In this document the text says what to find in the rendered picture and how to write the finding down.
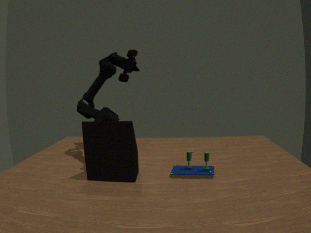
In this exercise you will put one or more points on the blue circuit board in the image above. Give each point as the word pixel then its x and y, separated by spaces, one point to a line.
pixel 193 170

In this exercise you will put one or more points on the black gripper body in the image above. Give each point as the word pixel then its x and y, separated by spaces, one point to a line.
pixel 124 77

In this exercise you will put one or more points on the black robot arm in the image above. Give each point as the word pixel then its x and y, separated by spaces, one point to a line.
pixel 107 69

